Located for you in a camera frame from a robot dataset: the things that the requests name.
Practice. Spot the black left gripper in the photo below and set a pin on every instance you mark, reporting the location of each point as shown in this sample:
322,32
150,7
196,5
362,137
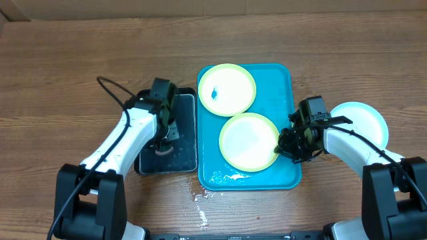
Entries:
155,142

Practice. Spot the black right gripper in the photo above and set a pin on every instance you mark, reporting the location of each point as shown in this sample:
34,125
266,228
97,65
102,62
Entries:
287,150

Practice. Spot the yellow-green plate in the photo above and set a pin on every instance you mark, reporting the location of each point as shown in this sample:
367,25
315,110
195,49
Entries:
227,89
247,142

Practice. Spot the light blue plate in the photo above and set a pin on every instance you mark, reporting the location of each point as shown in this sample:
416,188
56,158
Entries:
366,121

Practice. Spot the green and orange sponge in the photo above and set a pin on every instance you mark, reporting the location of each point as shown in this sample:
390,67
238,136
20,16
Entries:
164,150

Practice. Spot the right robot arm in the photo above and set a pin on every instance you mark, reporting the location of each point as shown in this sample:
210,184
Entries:
393,186

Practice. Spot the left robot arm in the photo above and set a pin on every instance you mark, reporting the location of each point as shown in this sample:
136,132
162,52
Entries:
90,197

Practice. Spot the black water tray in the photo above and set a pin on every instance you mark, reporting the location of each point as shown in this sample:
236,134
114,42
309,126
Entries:
184,156

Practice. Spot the teal plastic tray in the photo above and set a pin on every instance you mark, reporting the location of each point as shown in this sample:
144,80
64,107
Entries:
274,100

